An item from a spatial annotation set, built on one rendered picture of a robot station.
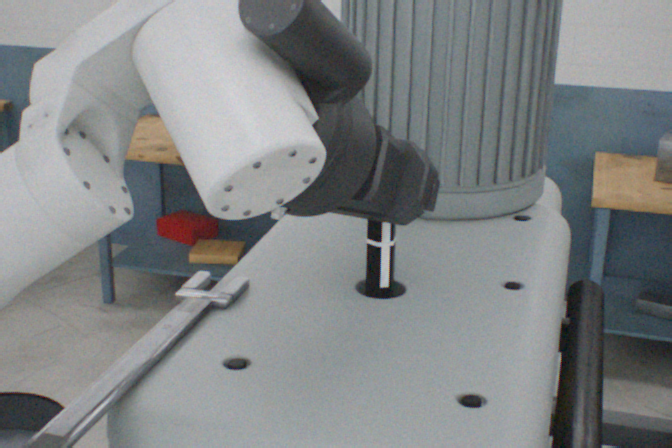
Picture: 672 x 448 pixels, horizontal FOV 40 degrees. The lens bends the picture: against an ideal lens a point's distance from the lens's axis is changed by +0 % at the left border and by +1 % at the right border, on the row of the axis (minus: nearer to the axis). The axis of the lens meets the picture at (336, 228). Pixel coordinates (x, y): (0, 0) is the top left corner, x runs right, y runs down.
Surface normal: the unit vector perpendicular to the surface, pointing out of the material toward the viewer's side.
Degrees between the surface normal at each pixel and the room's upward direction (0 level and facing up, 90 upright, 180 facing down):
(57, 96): 57
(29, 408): 86
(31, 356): 0
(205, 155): 78
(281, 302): 0
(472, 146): 90
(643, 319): 0
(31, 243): 104
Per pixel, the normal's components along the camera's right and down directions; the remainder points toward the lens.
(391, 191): 0.90, 0.17
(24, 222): 0.05, 0.32
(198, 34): 0.01, -0.40
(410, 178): -0.38, -0.18
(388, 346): 0.02, -0.93
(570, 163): -0.27, 0.34
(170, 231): -0.58, 0.28
